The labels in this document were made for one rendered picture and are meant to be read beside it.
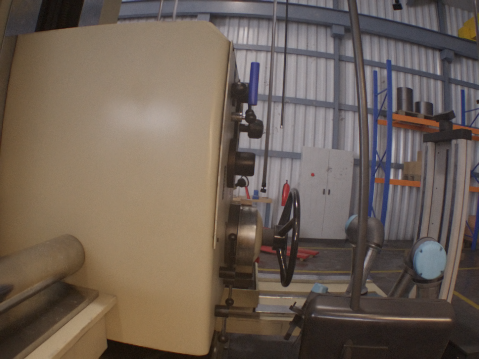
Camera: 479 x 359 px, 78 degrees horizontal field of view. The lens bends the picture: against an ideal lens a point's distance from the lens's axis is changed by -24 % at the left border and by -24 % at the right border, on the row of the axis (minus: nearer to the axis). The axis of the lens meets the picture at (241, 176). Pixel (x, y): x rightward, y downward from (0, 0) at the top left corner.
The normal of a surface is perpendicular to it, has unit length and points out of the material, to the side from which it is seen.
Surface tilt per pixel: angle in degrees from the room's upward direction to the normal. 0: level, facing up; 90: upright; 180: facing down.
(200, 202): 90
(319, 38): 90
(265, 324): 90
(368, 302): 19
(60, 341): 0
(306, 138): 90
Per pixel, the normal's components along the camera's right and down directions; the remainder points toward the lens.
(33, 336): 0.08, -1.00
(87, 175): -0.03, 0.03
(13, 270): 0.72, -0.69
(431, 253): -0.36, -0.13
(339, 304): -0.02, -0.94
